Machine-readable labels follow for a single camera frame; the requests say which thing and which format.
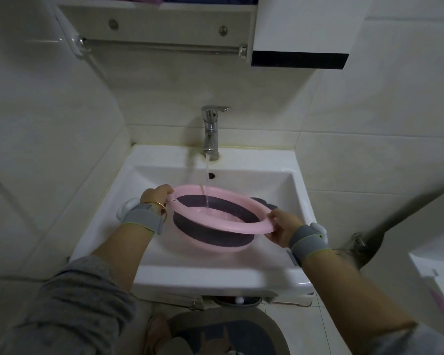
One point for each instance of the person's right forearm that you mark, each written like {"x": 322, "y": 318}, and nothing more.
{"x": 355, "y": 295}

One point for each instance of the person's gray sleeve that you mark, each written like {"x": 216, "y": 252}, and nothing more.
{"x": 66, "y": 310}
{"x": 418, "y": 341}

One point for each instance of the chrome faucet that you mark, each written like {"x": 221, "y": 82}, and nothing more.
{"x": 210, "y": 133}

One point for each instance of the dark bin under sink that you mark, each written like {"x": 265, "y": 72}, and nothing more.
{"x": 224, "y": 301}

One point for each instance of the white wrist tracker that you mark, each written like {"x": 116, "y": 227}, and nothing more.
{"x": 127, "y": 208}
{"x": 318, "y": 231}

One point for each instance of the person's left hand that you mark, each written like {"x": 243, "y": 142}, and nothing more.
{"x": 155, "y": 195}

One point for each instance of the person's left forearm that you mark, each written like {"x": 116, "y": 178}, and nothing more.
{"x": 122, "y": 255}

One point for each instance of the pink basin with dark band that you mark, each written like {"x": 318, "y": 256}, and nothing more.
{"x": 222, "y": 218}

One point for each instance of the person's left gray sleeve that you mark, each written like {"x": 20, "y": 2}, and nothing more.
{"x": 66, "y": 310}

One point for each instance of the person's left foot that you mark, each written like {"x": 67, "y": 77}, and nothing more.
{"x": 157, "y": 332}

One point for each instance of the white ceramic sink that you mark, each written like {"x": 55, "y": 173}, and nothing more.
{"x": 207, "y": 273}

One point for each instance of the person's right gray sleeve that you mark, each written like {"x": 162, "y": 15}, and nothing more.
{"x": 418, "y": 341}

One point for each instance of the gold bangle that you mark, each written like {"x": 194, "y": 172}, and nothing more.
{"x": 159, "y": 204}

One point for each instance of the person's right hand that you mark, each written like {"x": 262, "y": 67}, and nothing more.
{"x": 285, "y": 227}

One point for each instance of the white wall shelf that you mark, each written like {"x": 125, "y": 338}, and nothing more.
{"x": 162, "y": 23}

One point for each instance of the chrome towel bar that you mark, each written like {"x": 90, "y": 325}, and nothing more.
{"x": 162, "y": 47}

